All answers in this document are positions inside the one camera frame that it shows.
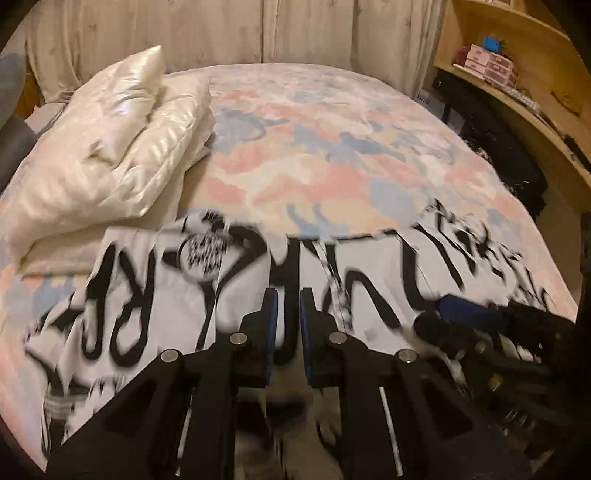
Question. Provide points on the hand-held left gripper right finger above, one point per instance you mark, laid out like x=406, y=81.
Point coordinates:
x=304, y=323

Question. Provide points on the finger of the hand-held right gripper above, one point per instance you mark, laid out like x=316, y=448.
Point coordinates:
x=441, y=332
x=466, y=307

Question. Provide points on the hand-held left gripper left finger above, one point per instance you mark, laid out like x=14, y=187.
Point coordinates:
x=272, y=318

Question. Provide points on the black white graffiti print jacket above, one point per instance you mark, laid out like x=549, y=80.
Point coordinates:
x=138, y=286

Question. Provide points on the dark patterned clothes pile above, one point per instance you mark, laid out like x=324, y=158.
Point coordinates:
x=503, y=157

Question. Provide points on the pastel patterned bed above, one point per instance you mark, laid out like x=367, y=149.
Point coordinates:
x=323, y=161

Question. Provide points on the white labelled box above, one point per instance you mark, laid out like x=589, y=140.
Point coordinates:
x=427, y=99

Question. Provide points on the white keyboard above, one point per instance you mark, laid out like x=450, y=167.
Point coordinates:
x=522, y=98

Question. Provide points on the cream satin pillows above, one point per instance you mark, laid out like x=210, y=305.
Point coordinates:
x=115, y=152

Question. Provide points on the pink mini drawer organiser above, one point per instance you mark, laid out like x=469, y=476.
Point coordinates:
x=489, y=64

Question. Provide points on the curved wooden desk shelf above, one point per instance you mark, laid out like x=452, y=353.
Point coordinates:
x=545, y=60

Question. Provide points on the small blue box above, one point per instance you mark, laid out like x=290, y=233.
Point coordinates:
x=492, y=44

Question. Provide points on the beige curtains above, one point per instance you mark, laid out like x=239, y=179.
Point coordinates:
x=184, y=37

